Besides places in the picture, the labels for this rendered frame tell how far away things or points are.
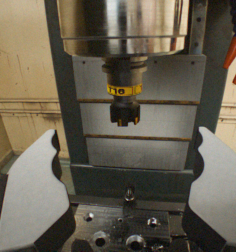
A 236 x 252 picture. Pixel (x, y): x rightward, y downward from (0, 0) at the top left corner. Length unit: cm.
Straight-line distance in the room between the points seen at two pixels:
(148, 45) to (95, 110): 61
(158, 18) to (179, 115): 61
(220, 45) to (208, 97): 20
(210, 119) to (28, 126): 119
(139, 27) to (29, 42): 112
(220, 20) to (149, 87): 34
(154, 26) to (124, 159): 76
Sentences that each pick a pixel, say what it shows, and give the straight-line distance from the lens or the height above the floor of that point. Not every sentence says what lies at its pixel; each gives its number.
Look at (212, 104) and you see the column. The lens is 84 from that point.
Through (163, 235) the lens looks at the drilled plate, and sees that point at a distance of 61.
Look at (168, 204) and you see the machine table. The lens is 79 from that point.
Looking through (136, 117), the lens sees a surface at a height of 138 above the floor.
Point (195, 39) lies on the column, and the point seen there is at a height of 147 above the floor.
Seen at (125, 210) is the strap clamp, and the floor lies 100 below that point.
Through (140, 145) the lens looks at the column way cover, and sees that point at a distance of 85.
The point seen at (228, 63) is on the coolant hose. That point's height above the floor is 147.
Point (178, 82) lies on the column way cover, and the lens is 73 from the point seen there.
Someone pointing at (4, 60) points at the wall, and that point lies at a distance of 141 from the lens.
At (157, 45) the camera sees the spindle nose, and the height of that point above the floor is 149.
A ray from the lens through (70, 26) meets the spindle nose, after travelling 22.
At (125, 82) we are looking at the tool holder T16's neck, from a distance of 26.
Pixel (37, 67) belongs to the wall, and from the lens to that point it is 129.
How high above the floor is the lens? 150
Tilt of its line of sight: 28 degrees down
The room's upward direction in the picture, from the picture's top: 2 degrees counter-clockwise
